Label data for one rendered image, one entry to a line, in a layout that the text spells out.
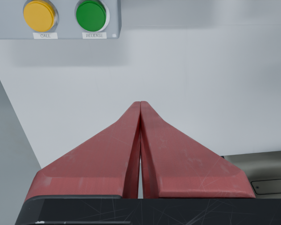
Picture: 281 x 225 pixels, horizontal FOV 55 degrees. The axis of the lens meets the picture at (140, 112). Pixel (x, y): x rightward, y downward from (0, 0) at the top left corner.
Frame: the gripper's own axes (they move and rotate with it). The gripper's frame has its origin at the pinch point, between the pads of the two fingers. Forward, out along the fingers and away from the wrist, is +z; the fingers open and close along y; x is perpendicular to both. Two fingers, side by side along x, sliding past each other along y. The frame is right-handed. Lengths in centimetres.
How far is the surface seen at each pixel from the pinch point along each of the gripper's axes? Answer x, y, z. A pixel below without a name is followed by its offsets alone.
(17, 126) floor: 98, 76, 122
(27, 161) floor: 128, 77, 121
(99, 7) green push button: 1.9, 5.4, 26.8
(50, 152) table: 38, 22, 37
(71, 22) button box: 4.1, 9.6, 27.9
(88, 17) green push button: 3.1, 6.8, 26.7
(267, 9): 5.0, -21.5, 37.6
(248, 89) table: 20.4, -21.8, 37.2
